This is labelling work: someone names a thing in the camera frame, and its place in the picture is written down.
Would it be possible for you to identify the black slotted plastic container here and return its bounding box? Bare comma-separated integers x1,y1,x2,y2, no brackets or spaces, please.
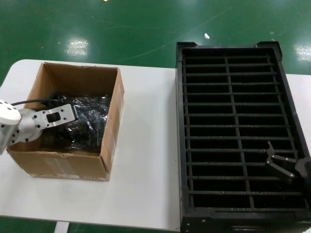
175,41,311,233

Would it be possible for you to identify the white table leg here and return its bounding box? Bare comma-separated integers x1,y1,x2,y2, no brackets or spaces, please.
54,221,70,233

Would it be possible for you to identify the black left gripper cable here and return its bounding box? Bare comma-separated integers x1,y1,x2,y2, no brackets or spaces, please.
11,91,66,107

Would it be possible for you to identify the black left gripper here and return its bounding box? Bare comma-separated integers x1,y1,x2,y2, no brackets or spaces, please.
42,95,80,122

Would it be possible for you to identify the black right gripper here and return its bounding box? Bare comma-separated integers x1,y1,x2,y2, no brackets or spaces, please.
264,141,311,184

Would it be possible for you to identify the brown cardboard box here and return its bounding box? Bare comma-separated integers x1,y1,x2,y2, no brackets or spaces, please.
6,62,126,182

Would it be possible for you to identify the silver left wrist bracket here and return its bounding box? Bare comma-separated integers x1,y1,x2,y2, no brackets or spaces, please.
34,103,76,131

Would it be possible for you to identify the clear antistatic plastic bag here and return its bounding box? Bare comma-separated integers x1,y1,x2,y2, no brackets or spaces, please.
47,96,112,153

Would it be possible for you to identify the black graphics card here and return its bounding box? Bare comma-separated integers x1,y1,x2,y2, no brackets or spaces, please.
55,114,104,151

